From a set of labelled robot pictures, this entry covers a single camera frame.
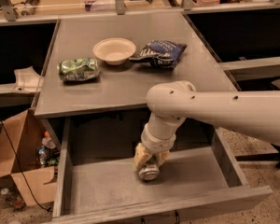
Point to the grey counter cabinet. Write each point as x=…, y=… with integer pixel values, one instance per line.
x=124, y=86

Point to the white paper bowl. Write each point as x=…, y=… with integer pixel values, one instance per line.
x=114, y=51

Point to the plastic bottle on floor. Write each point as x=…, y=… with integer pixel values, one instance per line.
x=12, y=198

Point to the green chip bag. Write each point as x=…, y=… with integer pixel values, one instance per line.
x=78, y=70

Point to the brown cardboard box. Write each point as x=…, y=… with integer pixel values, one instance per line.
x=20, y=139

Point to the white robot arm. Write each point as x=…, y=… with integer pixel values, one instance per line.
x=252, y=113

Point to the bottles in cardboard box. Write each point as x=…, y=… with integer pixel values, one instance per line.
x=48, y=154

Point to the blue chip bag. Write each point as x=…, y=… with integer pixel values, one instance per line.
x=162, y=54

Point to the grey open drawer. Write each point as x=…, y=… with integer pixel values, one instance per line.
x=98, y=184

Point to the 7up soda can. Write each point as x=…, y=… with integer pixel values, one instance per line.
x=148, y=169

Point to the grey metal post left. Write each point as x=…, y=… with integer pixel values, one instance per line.
x=9, y=12

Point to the grey bracket left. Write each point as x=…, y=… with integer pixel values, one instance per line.
x=28, y=80

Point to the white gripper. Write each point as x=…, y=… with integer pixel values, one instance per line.
x=156, y=143

